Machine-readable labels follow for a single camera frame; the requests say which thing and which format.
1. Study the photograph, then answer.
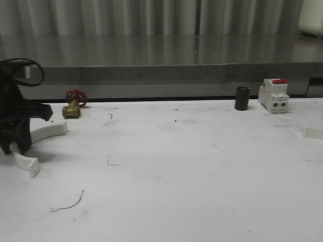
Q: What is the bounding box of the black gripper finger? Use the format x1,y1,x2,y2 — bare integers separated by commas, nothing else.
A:
0,128,16,154
15,118,32,153

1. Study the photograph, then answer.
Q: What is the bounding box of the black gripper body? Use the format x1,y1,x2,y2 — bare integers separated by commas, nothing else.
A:
1,60,53,130

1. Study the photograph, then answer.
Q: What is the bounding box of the white half pipe clamp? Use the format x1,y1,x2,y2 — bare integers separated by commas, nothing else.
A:
300,125,323,141
10,121,68,178

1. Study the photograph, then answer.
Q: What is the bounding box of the brass valve red handwheel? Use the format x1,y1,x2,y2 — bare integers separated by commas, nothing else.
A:
62,89,88,118

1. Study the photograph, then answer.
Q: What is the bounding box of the grey pleated curtain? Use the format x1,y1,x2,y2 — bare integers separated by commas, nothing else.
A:
1,1,302,37

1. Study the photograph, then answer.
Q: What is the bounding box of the grey stone counter shelf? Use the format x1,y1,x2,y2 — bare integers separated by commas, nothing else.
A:
1,34,322,100

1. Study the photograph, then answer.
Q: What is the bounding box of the dark brown cylinder coupling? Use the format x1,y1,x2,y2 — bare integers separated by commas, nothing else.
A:
234,87,250,111

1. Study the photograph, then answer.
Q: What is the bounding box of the white container on counter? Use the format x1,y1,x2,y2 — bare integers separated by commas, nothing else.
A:
298,0,322,37

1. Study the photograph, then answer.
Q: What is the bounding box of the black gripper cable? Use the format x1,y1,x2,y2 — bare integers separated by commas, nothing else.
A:
0,58,45,87

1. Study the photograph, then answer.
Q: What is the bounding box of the white circuit breaker red switch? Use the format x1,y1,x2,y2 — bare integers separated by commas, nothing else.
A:
258,78,289,113

